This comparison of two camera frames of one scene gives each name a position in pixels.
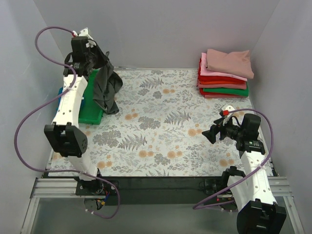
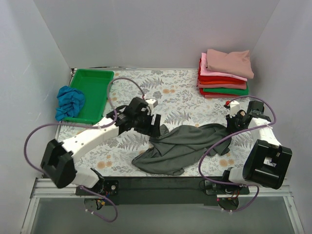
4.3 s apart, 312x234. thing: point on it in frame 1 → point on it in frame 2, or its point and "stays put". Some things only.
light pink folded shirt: [204, 71] stays put
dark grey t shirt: [108, 82] → [174, 150]
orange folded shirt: [223, 82] stays put
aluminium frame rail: [64, 188] stays put
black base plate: [155, 191] stays put
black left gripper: [93, 60] → [156, 125]
